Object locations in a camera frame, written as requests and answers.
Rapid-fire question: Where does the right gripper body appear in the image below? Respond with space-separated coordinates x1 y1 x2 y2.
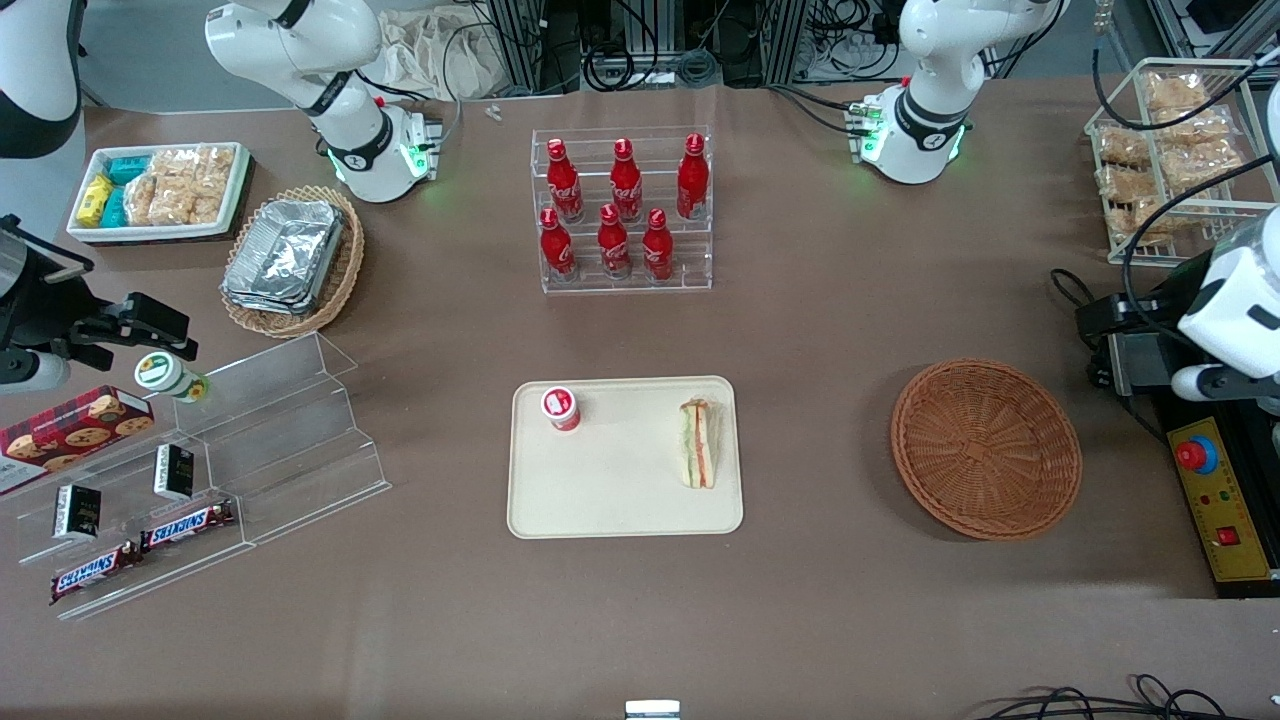
0 308 151 393

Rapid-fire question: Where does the triangle sandwich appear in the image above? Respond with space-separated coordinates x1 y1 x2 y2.
679 397 722 491

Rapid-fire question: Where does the aluminium foil tray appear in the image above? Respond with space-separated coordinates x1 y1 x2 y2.
226 199 347 301
221 280 323 317

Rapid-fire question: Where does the light oval wicker basket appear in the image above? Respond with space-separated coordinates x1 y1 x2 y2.
219 185 366 340

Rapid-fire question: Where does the brown round wicker basket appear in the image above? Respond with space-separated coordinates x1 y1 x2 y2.
890 359 1084 542

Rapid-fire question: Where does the cream plastic tray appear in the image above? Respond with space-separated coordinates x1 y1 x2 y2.
506 375 745 540

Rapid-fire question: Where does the white cup with green lid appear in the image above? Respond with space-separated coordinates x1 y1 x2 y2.
134 351 212 405

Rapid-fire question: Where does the red tartan cookie box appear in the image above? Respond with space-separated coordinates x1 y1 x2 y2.
0 385 157 498

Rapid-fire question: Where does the red emergency stop button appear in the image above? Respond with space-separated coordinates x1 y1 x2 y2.
1175 436 1221 477

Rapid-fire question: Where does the white rectangular snack bin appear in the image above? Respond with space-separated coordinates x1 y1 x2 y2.
66 141 251 244

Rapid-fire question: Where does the small black box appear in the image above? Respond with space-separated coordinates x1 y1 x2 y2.
152 443 197 502
51 483 104 544

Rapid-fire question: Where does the black machine with yellow panel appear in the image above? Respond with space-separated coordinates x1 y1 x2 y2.
1088 290 1280 600

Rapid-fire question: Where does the yellow snack packet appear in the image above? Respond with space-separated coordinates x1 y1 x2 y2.
77 174 114 227

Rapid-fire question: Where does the clear acrylic stepped shelf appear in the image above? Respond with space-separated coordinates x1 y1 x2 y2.
172 331 393 547
0 425 253 623

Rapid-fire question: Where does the Snickers chocolate bar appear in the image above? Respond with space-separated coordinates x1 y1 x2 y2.
139 499 238 554
49 540 143 606

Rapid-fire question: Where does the white crumpled cloth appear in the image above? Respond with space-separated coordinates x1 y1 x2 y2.
375 8 506 101

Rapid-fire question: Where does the red cup with white lid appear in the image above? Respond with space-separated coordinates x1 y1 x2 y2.
541 386 583 433

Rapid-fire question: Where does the red cola bottle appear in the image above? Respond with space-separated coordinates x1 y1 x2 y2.
610 138 644 223
539 207 577 283
642 207 675 282
597 203 633 281
546 138 585 223
677 133 710 221

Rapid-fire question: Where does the clear acrylic bottle rack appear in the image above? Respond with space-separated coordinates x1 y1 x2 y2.
529 126 714 295

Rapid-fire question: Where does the black machine power cable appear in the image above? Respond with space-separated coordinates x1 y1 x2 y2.
1050 268 1169 446

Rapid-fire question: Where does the white wire rack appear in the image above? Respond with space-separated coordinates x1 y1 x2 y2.
1084 57 1280 267

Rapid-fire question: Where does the black floor cable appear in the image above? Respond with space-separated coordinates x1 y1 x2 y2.
975 673 1236 720

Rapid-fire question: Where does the aluminium extrusion frame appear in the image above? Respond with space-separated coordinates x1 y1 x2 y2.
762 0 813 86
487 0 583 96

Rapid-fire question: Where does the black cable bundle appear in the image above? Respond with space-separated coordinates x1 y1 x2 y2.
583 0 721 93

